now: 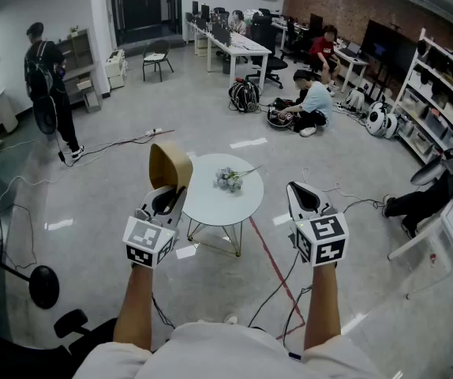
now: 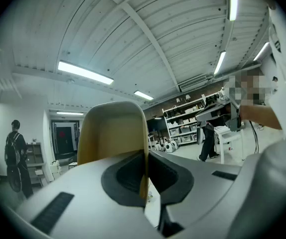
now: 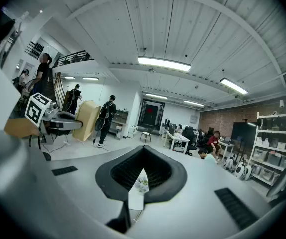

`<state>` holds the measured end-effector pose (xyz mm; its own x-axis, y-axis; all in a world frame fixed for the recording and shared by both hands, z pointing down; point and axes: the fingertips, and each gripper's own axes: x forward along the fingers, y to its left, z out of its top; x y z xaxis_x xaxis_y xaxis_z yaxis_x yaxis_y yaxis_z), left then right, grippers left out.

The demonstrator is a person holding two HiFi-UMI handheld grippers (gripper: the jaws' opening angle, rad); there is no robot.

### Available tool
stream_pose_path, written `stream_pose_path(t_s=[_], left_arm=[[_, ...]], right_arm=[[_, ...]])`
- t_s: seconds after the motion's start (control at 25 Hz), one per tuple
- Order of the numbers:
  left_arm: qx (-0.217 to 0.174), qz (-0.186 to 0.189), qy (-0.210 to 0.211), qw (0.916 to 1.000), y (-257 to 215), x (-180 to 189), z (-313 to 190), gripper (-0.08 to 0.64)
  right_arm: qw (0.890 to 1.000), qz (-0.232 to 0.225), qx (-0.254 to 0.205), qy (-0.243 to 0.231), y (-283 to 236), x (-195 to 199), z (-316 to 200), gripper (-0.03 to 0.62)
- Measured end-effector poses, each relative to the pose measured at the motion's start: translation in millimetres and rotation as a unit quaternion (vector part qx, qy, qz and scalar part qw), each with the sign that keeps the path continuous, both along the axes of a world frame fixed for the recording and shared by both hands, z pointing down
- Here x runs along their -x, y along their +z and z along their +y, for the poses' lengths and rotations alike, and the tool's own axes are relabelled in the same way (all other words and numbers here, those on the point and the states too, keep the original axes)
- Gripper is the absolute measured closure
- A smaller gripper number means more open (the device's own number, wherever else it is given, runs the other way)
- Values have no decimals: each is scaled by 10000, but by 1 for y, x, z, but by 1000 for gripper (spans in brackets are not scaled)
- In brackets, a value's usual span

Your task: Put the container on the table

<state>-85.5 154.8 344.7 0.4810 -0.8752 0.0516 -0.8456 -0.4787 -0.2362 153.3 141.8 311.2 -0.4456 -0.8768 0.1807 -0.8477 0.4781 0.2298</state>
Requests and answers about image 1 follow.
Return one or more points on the round white table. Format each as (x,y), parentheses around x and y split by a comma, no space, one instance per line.
(203,196)

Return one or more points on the black armrest office chair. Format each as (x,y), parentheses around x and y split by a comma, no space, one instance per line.
(21,353)

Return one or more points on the pale blue artificial flower bunch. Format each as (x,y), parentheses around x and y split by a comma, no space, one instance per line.
(226,180)

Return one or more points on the person's white shirt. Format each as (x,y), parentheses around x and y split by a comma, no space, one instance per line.
(226,353)

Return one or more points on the brown rectangular tray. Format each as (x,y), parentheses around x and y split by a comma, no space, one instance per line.
(171,164)

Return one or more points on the small black fan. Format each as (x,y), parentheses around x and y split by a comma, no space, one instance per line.
(45,115)

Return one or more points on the black floor fan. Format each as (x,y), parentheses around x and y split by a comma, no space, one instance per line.
(44,286)

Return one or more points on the large black screen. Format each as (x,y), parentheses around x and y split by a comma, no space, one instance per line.
(388,46)

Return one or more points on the person's white shoe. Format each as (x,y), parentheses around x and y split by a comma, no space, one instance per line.
(231,319)

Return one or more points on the long white desk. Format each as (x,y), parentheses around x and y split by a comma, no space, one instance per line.
(246,46)

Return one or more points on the dark door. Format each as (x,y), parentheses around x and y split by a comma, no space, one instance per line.
(143,2)

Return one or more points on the person's right forearm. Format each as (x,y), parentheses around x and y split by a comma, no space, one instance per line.
(323,306)

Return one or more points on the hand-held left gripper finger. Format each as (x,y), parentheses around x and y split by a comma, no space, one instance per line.
(178,209)
(148,197)

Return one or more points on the white desk by brick wall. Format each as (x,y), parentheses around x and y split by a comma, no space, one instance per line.
(350,59)

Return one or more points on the grey cabinet shelf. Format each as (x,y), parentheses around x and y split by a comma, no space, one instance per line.
(78,61)

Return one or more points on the open laptop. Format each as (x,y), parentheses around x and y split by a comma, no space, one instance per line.
(350,49)

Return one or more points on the white drawer unit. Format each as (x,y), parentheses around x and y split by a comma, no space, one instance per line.
(115,69)

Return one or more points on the white shelving unit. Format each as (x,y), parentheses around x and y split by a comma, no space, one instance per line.
(435,101)

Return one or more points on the black chair with cushion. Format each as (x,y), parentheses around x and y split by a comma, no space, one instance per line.
(157,55)

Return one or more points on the white and black round backpack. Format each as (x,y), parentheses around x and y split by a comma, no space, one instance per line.
(378,118)

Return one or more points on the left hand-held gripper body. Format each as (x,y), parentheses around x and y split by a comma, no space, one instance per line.
(147,237)

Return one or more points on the person's left forearm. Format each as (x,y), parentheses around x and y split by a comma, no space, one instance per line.
(135,306)

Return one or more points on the white power strip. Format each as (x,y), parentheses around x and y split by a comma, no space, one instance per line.
(153,132)

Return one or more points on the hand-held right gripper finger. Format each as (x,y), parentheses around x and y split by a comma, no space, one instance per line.
(294,209)
(318,194)

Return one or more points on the open black bag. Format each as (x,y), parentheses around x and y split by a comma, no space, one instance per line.
(279,118)

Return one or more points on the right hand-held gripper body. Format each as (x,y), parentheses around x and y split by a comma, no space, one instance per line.
(323,237)

